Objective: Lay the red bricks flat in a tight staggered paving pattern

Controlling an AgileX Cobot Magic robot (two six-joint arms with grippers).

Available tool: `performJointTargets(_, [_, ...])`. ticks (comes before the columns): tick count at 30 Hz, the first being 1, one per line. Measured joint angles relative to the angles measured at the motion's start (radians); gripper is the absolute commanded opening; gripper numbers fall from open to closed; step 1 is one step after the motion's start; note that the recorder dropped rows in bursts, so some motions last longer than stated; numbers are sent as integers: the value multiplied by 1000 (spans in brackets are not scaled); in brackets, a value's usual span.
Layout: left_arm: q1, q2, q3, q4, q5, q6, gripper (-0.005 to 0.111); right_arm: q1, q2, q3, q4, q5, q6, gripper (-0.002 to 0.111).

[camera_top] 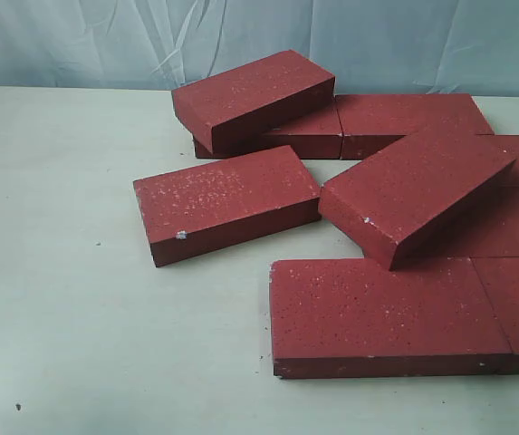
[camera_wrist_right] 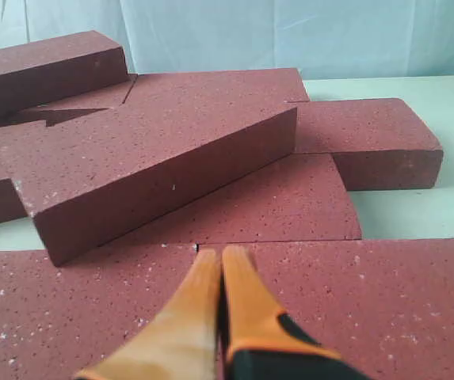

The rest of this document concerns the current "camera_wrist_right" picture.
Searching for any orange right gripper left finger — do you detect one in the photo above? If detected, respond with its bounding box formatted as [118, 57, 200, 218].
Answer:
[74, 249, 221, 379]

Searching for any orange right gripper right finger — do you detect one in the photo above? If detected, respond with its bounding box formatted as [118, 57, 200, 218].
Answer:
[222, 245, 368, 379]

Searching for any middle row red brick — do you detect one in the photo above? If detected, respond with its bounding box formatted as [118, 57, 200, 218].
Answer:
[110, 154, 362, 247]

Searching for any white backdrop curtain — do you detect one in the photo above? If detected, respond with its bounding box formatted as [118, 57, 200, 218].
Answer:
[0, 1, 454, 79]

